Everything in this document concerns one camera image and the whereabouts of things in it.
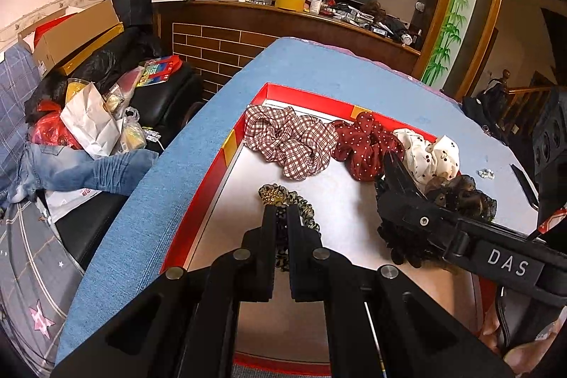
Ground leopard print scrunchie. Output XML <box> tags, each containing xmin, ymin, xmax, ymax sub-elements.
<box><xmin>258</xmin><ymin>183</ymin><xmax>321</xmax><ymax>272</ymax></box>

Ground red jewelry tray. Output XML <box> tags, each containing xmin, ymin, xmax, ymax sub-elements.
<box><xmin>162</xmin><ymin>84</ymin><xmax>483</xmax><ymax>376</ymax></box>

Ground white polka dot scrunchie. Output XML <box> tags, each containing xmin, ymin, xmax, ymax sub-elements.
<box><xmin>393</xmin><ymin>129</ymin><xmax>460</xmax><ymax>192</ymax></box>

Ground dark organza scrunchie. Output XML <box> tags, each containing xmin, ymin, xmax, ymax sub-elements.
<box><xmin>425</xmin><ymin>175</ymin><xmax>497</xmax><ymax>222</ymax></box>

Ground dark red dotted scrunchie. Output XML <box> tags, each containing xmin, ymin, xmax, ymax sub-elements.
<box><xmin>332</xmin><ymin>112</ymin><xmax>405</xmax><ymax>181</ymax></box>

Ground black smartphone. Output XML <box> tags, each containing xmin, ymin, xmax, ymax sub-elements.
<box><xmin>510</xmin><ymin>164</ymin><xmax>539</xmax><ymax>211</ymax></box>

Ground red checkered scrunchie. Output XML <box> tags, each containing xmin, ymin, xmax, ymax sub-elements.
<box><xmin>243</xmin><ymin>105</ymin><xmax>338</xmax><ymax>180</ymax></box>

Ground blue bed sheet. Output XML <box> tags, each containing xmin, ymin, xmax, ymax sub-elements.
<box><xmin>57</xmin><ymin>38</ymin><xmax>537</xmax><ymax>359</ymax></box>

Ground black clothing pile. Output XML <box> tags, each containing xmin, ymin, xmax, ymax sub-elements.
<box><xmin>461</xmin><ymin>77</ymin><xmax>509</xmax><ymax>145</ymax></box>

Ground wooden stair railing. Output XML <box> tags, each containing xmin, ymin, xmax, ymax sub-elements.
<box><xmin>499</xmin><ymin>72</ymin><xmax>566</xmax><ymax>137</ymax></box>

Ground bamboo painted glass panel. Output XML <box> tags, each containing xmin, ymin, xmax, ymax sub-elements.
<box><xmin>421</xmin><ymin>0</ymin><xmax>477</xmax><ymax>90</ymax></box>

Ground colourful toy box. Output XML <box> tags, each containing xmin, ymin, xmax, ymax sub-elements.
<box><xmin>136</xmin><ymin>55</ymin><xmax>182</xmax><ymax>87</ymax></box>

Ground wooden counter shelf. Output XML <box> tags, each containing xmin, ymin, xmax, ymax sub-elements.
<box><xmin>153</xmin><ymin>0</ymin><xmax>420</xmax><ymax>100</ymax></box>

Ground white paper bag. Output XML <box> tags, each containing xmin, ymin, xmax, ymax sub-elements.
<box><xmin>61</xmin><ymin>83</ymin><xmax>120</xmax><ymax>159</ymax></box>

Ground small white pump bottle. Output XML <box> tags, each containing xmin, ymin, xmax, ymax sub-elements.
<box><xmin>309</xmin><ymin>0</ymin><xmax>322</xmax><ymax>15</ymax></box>

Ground blue jeans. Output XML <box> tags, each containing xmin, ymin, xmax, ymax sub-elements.
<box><xmin>1</xmin><ymin>143</ymin><xmax>158</xmax><ymax>208</ymax></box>

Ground red plastic bag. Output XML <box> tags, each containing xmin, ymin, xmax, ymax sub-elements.
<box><xmin>31</xmin><ymin>100</ymin><xmax>82</xmax><ymax>149</ymax></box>

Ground black bag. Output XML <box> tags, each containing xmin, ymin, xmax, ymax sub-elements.
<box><xmin>111</xmin><ymin>0</ymin><xmax>153</xmax><ymax>27</ymax></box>

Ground brown cardboard box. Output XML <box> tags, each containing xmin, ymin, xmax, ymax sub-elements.
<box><xmin>33</xmin><ymin>0</ymin><xmax>124</xmax><ymax>77</ymax></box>

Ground blue plaid shirt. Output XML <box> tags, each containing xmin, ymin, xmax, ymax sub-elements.
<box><xmin>1</xmin><ymin>43</ymin><xmax>40</xmax><ymax>187</ymax></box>

